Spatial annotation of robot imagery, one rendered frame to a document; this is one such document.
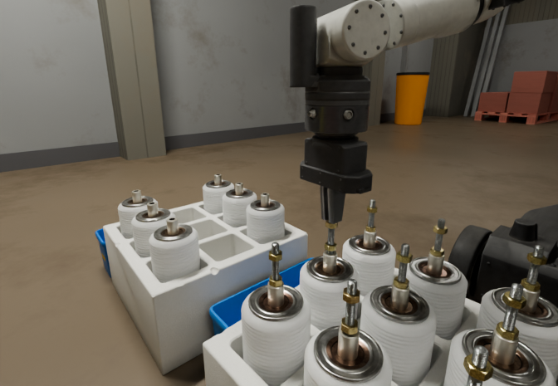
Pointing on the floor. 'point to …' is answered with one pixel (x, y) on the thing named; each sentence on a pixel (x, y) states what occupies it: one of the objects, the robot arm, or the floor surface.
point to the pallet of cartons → (523, 99)
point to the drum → (410, 97)
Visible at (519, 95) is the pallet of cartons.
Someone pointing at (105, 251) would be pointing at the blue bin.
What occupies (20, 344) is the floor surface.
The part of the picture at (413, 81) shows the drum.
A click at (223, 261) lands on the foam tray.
